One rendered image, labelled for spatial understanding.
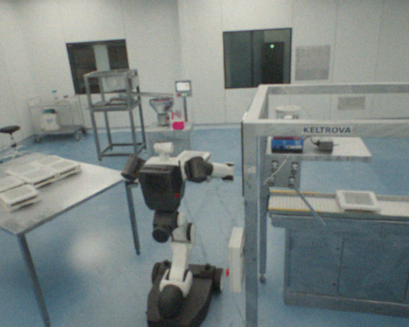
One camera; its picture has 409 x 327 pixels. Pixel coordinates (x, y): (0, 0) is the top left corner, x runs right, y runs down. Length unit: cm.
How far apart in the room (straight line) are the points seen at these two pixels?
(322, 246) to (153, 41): 590
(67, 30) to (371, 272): 716
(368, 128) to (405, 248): 135
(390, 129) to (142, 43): 653
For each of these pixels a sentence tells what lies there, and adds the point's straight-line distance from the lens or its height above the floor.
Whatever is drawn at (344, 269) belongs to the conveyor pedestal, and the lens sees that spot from 269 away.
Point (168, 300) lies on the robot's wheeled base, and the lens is 245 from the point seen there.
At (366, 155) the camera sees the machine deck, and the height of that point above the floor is 127.
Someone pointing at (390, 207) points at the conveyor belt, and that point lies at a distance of 262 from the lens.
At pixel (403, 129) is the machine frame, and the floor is 162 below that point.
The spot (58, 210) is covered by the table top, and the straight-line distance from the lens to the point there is 269.
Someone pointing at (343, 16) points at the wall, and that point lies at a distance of 763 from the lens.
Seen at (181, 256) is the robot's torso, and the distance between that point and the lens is 267.
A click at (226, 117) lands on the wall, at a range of 755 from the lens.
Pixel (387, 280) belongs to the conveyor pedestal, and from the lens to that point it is 279.
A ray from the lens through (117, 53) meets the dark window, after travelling 775.
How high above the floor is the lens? 200
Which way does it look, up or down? 21 degrees down
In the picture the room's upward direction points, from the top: 4 degrees counter-clockwise
